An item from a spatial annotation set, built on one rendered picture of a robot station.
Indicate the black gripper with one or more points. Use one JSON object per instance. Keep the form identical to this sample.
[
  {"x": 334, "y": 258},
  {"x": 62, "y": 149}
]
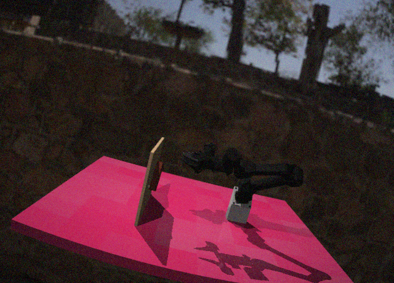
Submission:
[{"x": 199, "y": 161}]

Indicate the tan flat board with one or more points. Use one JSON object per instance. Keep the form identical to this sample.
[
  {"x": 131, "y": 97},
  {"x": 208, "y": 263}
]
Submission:
[{"x": 146, "y": 192}]

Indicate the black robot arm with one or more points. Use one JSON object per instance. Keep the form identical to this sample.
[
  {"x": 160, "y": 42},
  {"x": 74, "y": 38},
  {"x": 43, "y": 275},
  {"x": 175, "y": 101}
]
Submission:
[{"x": 285, "y": 174}]

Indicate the dark red picture frame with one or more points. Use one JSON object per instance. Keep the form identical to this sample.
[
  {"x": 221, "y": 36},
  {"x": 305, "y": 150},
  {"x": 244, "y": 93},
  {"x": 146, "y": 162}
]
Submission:
[{"x": 156, "y": 176}]

